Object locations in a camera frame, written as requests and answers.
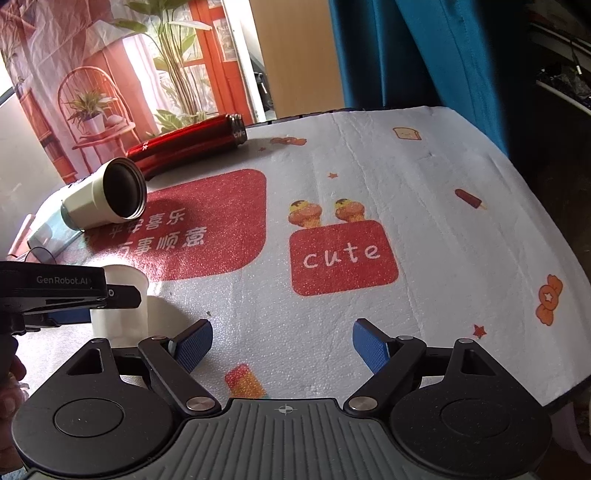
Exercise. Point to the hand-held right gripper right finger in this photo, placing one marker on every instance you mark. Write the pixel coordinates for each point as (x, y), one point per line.
(371, 347)

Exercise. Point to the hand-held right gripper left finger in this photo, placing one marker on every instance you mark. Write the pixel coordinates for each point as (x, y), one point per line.
(194, 345)

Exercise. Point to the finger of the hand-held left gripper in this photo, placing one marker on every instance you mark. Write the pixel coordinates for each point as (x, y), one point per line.
(124, 296)
(69, 317)

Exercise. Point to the white paper cup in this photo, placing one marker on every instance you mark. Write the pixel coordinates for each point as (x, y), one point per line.
(124, 323)

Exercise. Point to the person's left hand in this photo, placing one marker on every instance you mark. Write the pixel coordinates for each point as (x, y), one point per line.
(16, 371)

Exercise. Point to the cream insulated tumbler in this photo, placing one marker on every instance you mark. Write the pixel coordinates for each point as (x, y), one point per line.
(92, 201)

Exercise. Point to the printed white tablecloth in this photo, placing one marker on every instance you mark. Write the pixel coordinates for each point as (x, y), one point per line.
(369, 194)

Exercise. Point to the red metal bottle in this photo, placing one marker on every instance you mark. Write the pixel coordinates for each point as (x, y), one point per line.
(180, 141)

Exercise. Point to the printed backdrop cloth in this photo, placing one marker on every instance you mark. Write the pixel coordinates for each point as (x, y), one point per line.
(92, 69)

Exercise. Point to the wooden board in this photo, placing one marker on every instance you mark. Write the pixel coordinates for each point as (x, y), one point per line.
(300, 55)

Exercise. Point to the blue curtain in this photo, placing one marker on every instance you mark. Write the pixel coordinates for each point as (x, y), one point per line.
(429, 50)

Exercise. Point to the dark cluttered shelf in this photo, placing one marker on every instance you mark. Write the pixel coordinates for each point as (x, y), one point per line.
(565, 69)

